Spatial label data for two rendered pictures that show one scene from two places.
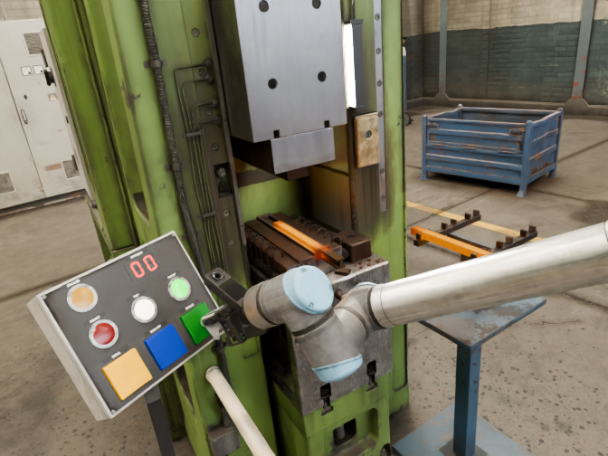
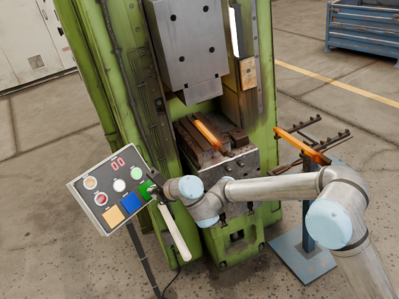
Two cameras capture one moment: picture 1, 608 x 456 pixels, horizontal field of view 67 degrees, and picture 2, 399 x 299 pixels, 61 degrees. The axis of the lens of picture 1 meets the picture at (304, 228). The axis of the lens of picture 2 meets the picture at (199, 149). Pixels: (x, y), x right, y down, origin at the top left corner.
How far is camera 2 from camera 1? 0.54 m
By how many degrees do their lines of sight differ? 16
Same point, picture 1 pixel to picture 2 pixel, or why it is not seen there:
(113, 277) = (103, 171)
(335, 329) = (203, 205)
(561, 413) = (375, 229)
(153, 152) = (120, 97)
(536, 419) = not seen: hidden behind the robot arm
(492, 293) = (272, 196)
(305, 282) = (188, 185)
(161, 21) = (118, 27)
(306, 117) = (203, 73)
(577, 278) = (304, 196)
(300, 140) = (200, 86)
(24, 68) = not seen: outside the picture
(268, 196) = not seen: hidden behind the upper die
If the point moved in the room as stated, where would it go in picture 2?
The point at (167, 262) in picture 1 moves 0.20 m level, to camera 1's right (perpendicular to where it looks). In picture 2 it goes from (129, 160) to (171, 156)
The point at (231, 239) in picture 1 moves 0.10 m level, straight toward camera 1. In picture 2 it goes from (166, 137) to (166, 147)
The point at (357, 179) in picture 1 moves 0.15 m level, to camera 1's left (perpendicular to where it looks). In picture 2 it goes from (243, 96) to (217, 99)
